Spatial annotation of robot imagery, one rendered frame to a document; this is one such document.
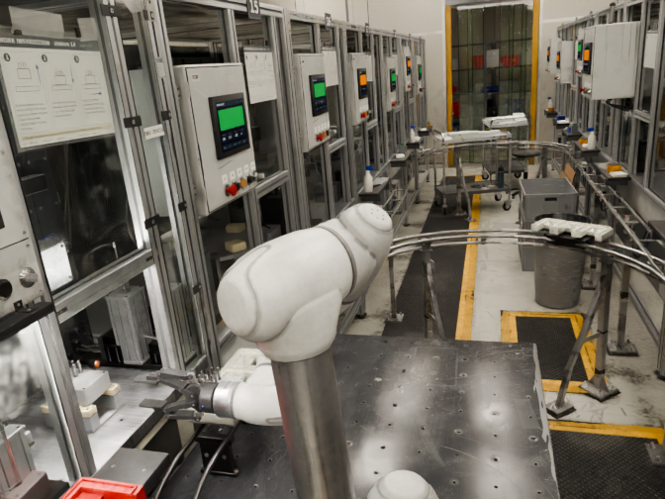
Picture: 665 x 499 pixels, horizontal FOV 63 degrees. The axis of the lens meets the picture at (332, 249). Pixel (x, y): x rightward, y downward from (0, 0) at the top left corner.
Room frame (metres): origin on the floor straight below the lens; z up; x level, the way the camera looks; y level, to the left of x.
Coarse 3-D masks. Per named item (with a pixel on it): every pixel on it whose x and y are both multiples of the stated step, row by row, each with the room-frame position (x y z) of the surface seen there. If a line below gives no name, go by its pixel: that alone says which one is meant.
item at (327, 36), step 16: (304, 32) 2.97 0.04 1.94; (320, 32) 3.24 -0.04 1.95; (304, 48) 2.95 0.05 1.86; (336, 64) 3.51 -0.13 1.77; (336, 80) 3.48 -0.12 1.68; (336, 96) 3.48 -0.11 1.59; (336, 112) 3.45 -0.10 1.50; (336, 128) 3.42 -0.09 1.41; (304, 160) 2.78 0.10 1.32; (320, 160) 3.03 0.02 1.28; (336, 160) 3.70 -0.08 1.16; (320, 176) 3.01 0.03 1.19; (336, 176) 3.70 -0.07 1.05; (320, 192) 2.98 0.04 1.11; (320, 208) 2.96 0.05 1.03
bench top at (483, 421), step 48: (336, 336) 2.09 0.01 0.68; (384, 336) 2.05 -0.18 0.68; (384, 384) 1.69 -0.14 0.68; (432, 384) 1.66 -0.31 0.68; (480, 384) 1.64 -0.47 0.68; (528, 384) 1.61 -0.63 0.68; (240, 432) 1.49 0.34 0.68; (384, 432) 1.43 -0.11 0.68; (432, 432) 1.40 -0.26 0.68; (480, 432) 1.38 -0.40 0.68; (528, 432) 1.36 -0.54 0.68; (192, 480) 1.29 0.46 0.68; (240, 480) 1.27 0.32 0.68; (288, 480) 1.25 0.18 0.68; (432, 480) 1.20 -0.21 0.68; (480, 480) 1.19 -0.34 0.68; (528, 480) 1.17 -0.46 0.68
